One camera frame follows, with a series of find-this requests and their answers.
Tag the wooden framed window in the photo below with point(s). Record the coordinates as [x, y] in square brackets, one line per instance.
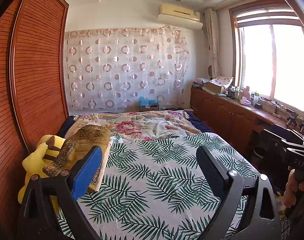
[279, 62]

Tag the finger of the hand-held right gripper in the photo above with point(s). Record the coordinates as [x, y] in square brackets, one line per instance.
[295, 136]
[276, 140]

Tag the golden paisley patterned shirt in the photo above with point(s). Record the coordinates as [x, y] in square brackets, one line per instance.
[92, 132]

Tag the long wooden cabinet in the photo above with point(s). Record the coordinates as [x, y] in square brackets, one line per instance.
[229, 115]

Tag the yellow plush toy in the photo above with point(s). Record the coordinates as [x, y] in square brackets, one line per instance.
[38, 155]

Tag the stack of papers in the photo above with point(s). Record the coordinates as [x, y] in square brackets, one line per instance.
[200, 83]

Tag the small cardboard box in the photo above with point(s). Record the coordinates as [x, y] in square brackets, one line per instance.
[149, 108]

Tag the grey round bin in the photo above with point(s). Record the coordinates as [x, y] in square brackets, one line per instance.
[259, 152]

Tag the dark oval fan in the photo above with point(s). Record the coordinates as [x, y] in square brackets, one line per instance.
[210, 72]

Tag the dark bottles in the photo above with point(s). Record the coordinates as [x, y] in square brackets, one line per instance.
[233, 92]

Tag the sheer circle pattern curtain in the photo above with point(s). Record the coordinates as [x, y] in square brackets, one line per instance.
[122, 67]

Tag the white bottle with green cap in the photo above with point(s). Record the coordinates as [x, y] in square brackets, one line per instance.
[256, 98]

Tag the wooden louvred wardrobe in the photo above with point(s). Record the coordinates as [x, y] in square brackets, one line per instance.
[37, 67]

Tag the wall air conditioner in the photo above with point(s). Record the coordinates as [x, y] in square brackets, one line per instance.
[179, 21]

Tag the open cardboard box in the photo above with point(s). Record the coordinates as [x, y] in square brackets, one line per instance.
[214, 88]

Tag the floral blanket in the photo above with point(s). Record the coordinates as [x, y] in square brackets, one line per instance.
[132, 125]

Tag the person's right hand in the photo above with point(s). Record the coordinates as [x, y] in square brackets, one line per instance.
[289, 190]

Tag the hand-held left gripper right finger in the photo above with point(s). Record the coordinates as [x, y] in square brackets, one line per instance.
[211, 172]

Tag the black flat device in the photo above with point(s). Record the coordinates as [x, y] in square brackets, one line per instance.
[174, 108]

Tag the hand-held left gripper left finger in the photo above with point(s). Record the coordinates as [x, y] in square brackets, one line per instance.
[88, 172]

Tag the cardboard box with cloth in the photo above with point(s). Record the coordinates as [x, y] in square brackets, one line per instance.
[223, 81]

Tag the leaf print bed sheet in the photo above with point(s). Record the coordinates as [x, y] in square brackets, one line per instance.
[154, 180]

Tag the pale floral window curtain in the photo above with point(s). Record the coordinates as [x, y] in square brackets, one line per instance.
[213, 42]

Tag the small black box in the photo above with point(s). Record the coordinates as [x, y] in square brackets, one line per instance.
[259, 105]

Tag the light blue case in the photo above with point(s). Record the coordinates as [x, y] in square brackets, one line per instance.
[221, 95]

